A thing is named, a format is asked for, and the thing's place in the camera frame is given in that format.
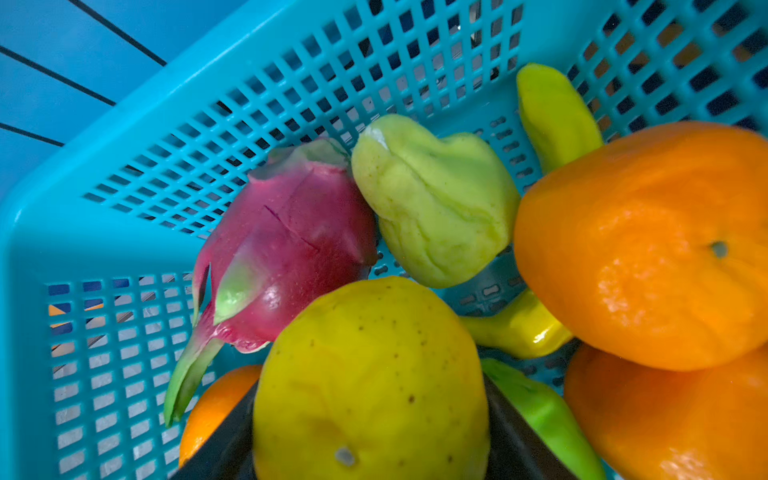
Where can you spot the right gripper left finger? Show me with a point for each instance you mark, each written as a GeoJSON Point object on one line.
{"type": "Point", "coordinates": [227, 454]}

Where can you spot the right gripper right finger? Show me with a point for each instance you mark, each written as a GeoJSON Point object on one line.
{"type": "Point", "coordinates": [517, 451]}

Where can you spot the green round apple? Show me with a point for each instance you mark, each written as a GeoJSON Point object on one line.
{"type": "Point", "coordinates": [549, 416]}

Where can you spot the red orange fruit piece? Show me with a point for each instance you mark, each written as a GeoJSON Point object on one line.
{"type": "Point", "coordinates": [656, 424]}

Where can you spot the yellow lemon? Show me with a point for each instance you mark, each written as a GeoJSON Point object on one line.
{"type": "Point", "coordinates": [376, 380]}

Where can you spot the pink dragon fruit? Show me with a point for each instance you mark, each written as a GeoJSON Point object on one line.
{"type": "Point", "coordinates": [299, 229]}

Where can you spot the green pear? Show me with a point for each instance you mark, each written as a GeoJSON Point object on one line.
{"type": "Point", "coordinates": [446, 206]}

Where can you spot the teal plastic basket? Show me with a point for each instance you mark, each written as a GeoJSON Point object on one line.
{"type": "Point", "coordinates": [127, 128]}

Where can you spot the yellow banana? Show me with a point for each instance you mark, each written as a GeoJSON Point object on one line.
{"type": "Point", "coordinates": [561, 128]}

